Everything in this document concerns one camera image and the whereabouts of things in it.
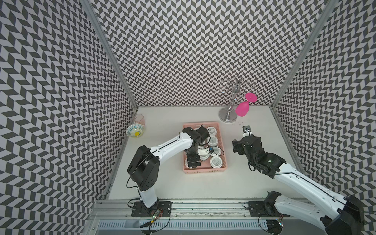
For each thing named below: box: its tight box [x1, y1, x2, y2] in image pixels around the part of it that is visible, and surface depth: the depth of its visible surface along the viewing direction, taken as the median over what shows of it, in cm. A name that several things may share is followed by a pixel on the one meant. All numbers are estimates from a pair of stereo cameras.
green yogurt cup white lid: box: [206, 126, 217, 137], surface depth 97 cm
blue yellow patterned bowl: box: [125, 123, 145, 139], surface depth 104 cm
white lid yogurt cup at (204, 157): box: [199, 153, 212, 162], surface depth 85 cm
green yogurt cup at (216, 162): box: [209, 156, 223, 169], surface depth 84 cm
